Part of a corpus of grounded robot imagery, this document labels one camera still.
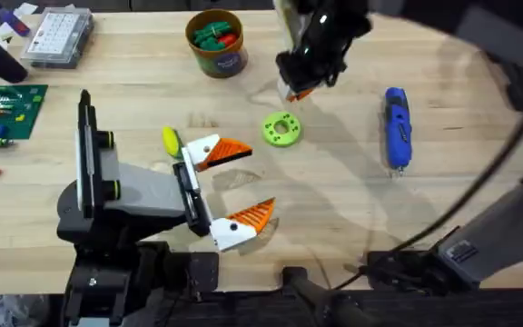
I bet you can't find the left wrist upright plate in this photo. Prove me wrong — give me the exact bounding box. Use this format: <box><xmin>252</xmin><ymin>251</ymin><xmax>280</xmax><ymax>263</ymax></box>
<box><xmin>74</xmin><ymin>89</ymin><xmax>123</xmax><ymax>220</ymax></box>

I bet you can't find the purple marker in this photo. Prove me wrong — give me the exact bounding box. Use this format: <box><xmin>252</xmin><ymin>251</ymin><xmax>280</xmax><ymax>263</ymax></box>
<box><xmin>0</xmin><ymin>0</ymin><xmax>32</xmax><ymax>38</ymax></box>

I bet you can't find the blue electric screwdriver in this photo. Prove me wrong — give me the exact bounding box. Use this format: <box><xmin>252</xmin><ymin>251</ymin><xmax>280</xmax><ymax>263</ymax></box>
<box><xmin>382</xmin><ymin>86</ymin><xmax>414</xmax><ymax>176</ymax></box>

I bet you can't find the black cable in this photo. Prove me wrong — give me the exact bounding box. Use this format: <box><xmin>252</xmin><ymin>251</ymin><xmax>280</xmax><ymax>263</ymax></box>
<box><xmin>332</xmin><ymin>111</ymin><xmax>523</xmax><ymax>291</ymax></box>

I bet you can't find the green disc with holes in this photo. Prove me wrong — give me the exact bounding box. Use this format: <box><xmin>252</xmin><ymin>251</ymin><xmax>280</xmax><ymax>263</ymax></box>
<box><xmin>261</xmin><ymin>110</ymin><xmax>303</xmax><ymax>148</ymax></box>

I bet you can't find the white paper sheet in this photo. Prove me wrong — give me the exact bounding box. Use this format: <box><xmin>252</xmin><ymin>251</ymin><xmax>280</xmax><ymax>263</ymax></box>
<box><xmin>0</xmin><ymin>2</ymin><xmax>39</xmax><ymax>47</ymax></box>

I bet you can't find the clear plastic bag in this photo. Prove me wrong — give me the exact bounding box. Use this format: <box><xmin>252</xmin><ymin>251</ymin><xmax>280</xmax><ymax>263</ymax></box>
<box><xmin>0</xmin><ymin>293</ymin><xmax>50</xmax><ymax>327</ymax></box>

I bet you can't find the wrist upright plate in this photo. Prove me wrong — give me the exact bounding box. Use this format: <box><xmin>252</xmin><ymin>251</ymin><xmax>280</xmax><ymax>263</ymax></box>
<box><xmin>74</xmin><ymin>89</ymin><xmax>123</xmax><ymax>220</ymax></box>
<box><xmin>271</xmin><ymin>0</ymin><xmax>311</xmax><ymax>52</ymax></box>

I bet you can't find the black rail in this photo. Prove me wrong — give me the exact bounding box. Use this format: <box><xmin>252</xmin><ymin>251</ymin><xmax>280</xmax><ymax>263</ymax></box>
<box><xmin>56</xmin><ymin>266</ymin><xmax>523</xmax><ymax>327</ymax></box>

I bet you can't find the clear plastic parts box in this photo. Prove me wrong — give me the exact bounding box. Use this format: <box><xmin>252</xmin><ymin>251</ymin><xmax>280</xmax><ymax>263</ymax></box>
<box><xmin>19</xmin><ymin>5</ymin><xmax>96</xmax><ymax>70</ymax></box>

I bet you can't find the yellow and green toy vegetable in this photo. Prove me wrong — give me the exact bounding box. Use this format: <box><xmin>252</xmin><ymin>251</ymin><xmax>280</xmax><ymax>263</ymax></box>
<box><xmin>161</xmin><ymin>125</ymin><xmax>186</xmax><ymax>161</ymax></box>

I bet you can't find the right wrist upright plate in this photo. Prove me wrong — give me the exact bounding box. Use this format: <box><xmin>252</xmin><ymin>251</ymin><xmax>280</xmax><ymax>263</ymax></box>
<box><xmin>271</xmin><ymin>0</ymin><xmax>311</xmax><ymax>52</ymax></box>

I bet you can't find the brown tub with toys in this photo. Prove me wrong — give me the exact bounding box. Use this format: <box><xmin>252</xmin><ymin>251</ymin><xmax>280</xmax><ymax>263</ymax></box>
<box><xmin>184</xmin><ymin>7</ymin><xmax>250</xmax><ymax>80</ymax></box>

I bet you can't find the green board with blocks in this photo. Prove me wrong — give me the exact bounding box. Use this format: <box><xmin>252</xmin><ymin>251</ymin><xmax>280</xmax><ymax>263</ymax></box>
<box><xmin>0</xmin><ymin>84</ymin><xmax>50</xmax><ymax>149</ymax></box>

